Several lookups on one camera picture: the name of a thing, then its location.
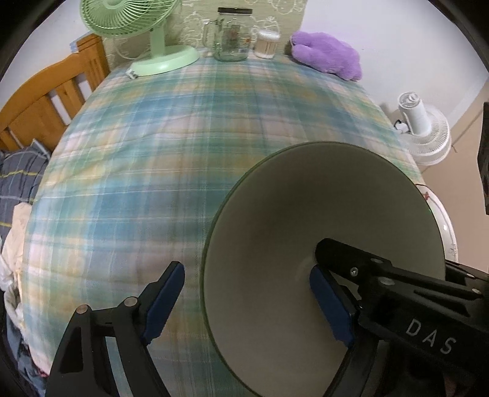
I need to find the white cloth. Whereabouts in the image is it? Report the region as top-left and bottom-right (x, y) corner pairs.
(0, 202), (33, 337)

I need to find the wooden headboard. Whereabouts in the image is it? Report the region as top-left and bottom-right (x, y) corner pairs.
(0, 34), (111, 152)

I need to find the green cartoon print mat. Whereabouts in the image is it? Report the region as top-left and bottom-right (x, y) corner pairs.
(103, 0), (308, 65)

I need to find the purple plush toy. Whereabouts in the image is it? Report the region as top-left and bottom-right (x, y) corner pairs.
(289, 31), (362, 82)

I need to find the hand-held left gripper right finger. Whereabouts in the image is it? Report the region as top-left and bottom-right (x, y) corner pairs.
(309, 264), (386, 397)

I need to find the green desk fan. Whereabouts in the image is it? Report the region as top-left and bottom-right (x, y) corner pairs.
(79, 0), (201, 76)

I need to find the plaid tablecloth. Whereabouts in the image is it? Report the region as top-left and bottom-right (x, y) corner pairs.
(21, 49), (425, 397)

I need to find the large floral ceramic bowl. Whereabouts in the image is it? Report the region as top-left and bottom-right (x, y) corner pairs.
(200, 141), (446, 397)

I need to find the cotton swab container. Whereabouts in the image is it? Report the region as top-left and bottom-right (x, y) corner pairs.
(254, 30), (282, 60)

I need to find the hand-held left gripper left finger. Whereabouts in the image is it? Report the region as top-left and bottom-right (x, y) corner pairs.
(45, 260), (186, 397)

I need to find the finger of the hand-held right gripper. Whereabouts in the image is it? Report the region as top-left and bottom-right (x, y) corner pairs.
(315, 239), (484, 317)
(445, 263), (489, 302)

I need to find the red flower scalloped plate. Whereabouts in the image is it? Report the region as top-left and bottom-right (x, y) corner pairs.
(414, 183), (458, 264)

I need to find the glass jar with dark lid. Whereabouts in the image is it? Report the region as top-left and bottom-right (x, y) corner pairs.
(202, 7), (253, 63)

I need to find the white standing fan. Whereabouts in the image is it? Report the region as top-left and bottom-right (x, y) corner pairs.
(393, 91), (452, 166)

